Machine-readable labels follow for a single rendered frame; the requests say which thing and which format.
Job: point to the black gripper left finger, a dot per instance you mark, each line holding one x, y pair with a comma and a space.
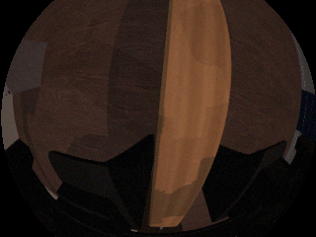
124, 179

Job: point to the wooden post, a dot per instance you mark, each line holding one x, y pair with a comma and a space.
145, 228

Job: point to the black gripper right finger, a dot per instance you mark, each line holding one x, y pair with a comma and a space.
231, 175

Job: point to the wooden rail with steel hooks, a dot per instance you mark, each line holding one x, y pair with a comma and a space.
193, 103

